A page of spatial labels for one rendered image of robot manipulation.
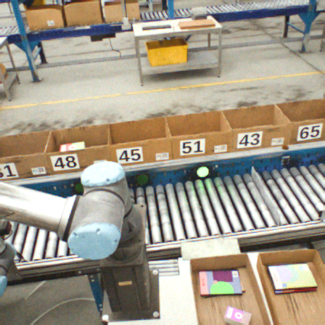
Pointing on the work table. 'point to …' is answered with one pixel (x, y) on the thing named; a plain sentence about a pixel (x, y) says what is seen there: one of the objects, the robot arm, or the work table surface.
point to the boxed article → (236, 317)
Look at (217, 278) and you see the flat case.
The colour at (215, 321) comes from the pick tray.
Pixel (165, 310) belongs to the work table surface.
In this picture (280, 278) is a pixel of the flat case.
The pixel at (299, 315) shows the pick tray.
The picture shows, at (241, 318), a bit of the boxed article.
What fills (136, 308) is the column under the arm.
